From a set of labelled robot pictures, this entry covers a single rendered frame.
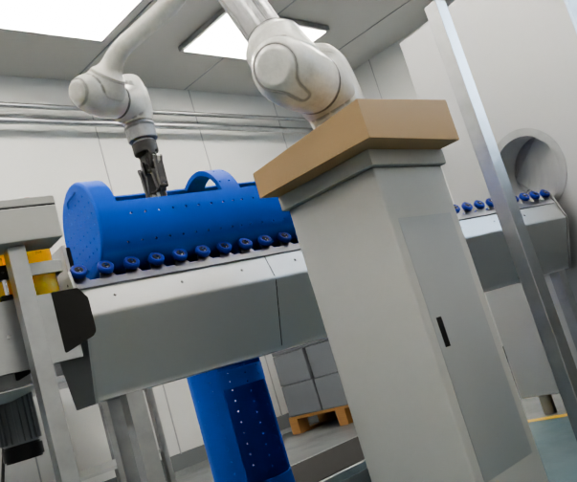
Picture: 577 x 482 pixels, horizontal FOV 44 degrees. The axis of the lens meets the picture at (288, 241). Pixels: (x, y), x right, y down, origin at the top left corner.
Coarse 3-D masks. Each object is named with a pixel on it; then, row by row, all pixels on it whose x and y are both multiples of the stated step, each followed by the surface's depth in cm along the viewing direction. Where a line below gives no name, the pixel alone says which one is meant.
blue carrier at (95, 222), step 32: (96, 192) 195; (192, 192) 236; (224, 192) 216; (256, 192) 222; (64, 224) 211; (96, 224) 192; (128, 224) 196; (160, 224) 201; (192, 224) 207; (224, 224) 214; (256, 224) 222; (288, 224) 230; (96, 256) 196; (192, 256) 213
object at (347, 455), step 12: (348, 444) 333; (324, 456) 316; (336, 456) 306; (348, 456) 296; (360, 456) 287; (300, 468) 303; (312, 468) 294; (324, 468) 285; (336, 468) 277; (348, 468) 271; (360, 468) 274; (300, 480) 272; (312, 480) 265; (324, 480) 261; (336, 480) 264
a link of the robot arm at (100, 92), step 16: (160, 0) 207; (176, 0) 207; (144, 16) 204; (160, 16) 205; (128, 32) 202; (144, 32) 203; (112, 48) 200; (128, 48) 201; (112, 64) 200; (80, 80) 196; (96, 80) 198; (112, 80) 200; (80, 96) 196; (96, 96) 197; (112, 96) 201; (96, 112) 201; (112, 112) 205
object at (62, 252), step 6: (54, 252) 198; (60, 252) 194; (66, 252) 193; (54, 258) 199; (60, 258) 195; (66, 258) 192; (72, 258) 194; (66, 264) 192; (72, 264) 193; (66, 270) 192; (60, 276) 196; (60, 282) 197; (60, 288) 198
